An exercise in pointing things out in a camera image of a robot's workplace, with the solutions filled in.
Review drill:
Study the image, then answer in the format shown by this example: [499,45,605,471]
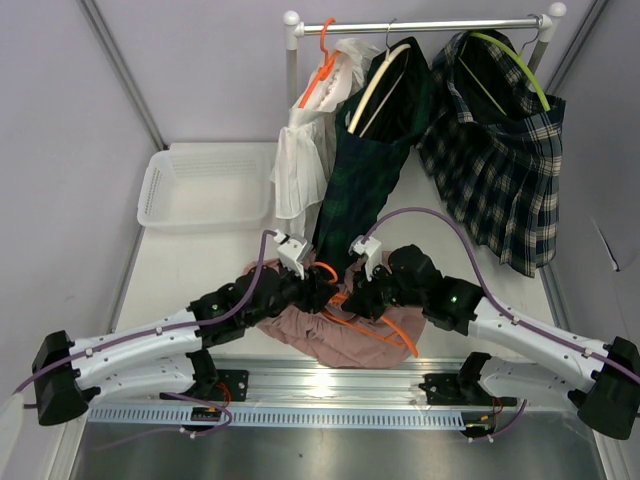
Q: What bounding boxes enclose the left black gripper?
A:
[245,261,338,328]

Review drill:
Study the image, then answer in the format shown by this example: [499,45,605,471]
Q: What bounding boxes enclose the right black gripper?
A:
[342,261,426,320]

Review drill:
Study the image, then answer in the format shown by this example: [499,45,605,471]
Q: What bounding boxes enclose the pink garment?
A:
[257,264,426,369]

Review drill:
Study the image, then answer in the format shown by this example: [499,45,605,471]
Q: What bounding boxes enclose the navy white plaid skirt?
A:
[418,32,566,277]

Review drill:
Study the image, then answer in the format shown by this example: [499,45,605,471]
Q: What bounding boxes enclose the lime green hanger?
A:
[455,30,551,123]

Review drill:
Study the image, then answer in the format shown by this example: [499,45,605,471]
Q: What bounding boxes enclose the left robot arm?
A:
[32,266,338,426]

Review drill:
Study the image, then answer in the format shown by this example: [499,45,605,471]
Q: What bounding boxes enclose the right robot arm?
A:
[343,238,639,440]

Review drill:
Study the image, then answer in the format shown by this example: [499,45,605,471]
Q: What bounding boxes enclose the dark green plaid skirt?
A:
[312,37,434,278]

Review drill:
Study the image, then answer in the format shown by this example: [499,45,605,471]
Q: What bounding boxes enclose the cream hanger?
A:
[347,18,411,138]

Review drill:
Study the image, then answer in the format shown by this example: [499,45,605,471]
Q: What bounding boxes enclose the orange hanger with dress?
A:
[298,17,341,108]

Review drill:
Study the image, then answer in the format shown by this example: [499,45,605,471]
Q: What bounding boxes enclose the white ruffled dress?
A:
[271,38,380,240]

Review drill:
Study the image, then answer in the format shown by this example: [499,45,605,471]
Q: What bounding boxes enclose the white plastic basket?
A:
[137,142,276,234]

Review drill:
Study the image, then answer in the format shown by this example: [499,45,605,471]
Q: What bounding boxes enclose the white clothes rack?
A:
[283,2,567,105]

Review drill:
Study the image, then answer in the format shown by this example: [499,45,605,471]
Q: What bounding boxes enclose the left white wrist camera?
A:
[274,229,312,280]

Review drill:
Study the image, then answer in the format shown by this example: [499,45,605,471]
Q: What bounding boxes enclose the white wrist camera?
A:
[350,236,383,282]
[274,229,312,280]

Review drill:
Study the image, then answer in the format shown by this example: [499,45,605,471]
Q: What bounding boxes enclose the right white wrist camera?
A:
[350,236,383,282]

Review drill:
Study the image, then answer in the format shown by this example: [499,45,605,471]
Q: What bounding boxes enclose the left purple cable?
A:
[12,228,281,441]

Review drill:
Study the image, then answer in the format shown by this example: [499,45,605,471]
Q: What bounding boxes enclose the purple cable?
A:
[357,207,640,444]
[12,228,281,441]

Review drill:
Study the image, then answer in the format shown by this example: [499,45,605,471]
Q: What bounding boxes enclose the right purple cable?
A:
[357,207,640,444]

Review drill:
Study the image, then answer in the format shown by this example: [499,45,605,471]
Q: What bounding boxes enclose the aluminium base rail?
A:
[99,355,566,412]

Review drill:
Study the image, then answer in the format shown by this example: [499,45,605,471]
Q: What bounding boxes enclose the slotted cable duct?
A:
[88,404,466,431]

